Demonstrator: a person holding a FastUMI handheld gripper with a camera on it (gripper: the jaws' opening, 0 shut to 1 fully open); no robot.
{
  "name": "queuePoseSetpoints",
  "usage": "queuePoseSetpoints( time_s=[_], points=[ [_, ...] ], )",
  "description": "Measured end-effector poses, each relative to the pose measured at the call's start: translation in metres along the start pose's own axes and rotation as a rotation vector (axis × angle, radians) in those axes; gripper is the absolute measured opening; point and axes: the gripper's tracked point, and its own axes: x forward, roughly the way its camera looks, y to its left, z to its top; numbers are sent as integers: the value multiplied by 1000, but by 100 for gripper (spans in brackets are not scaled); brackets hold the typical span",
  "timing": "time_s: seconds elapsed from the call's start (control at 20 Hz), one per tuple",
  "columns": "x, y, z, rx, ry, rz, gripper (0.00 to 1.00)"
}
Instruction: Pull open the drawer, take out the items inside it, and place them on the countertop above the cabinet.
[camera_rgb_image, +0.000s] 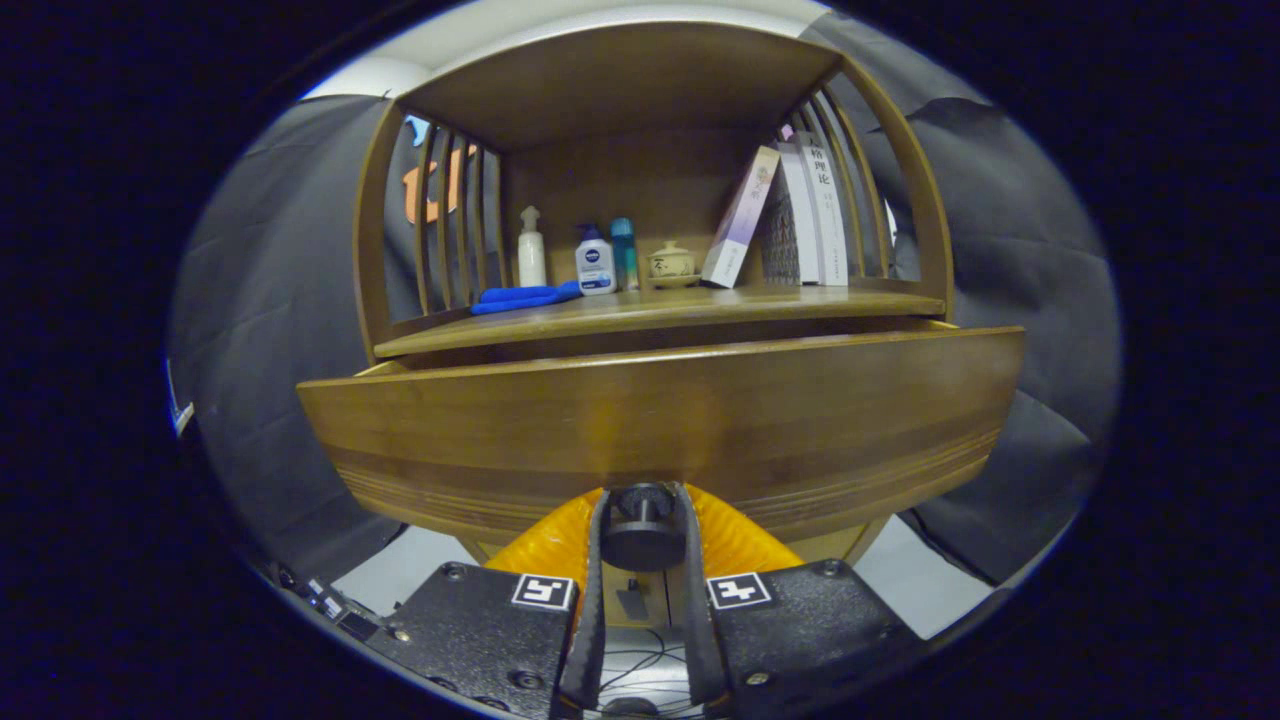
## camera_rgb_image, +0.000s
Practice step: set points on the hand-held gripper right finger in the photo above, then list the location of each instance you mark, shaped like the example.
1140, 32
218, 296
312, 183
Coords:
700, 640

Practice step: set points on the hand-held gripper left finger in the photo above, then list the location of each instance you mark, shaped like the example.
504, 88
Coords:
592, 620

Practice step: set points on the wooden drawer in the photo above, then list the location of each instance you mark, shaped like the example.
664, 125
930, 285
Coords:
660, 420

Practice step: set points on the wooden countertop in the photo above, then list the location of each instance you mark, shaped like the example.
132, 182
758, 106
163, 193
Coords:
680, 305

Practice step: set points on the wooden cabinet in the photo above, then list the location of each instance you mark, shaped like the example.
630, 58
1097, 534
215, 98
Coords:
620, 90

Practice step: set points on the blue cloth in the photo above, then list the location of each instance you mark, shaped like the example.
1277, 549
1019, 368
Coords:
520, 297

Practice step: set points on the white lotion bottle blue cap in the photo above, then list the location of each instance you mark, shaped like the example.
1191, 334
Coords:
596, 270

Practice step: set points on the white pump bottle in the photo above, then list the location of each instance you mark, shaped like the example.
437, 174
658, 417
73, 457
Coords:
532, 265

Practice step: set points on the beige lidded teacup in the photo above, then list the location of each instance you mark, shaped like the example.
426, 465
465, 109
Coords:
672, 265

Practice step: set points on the teal bottle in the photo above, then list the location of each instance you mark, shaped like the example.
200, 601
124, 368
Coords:
626, 255

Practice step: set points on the dark patterned book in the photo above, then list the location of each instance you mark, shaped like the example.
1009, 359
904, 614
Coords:
780, 245

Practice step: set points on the purple and white book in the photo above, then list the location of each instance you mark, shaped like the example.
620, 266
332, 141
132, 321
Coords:
738, 225

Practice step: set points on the plain white book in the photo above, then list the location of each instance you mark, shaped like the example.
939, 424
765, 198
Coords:
803, 220

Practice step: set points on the white book black characters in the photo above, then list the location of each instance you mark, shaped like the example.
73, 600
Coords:
830, 220

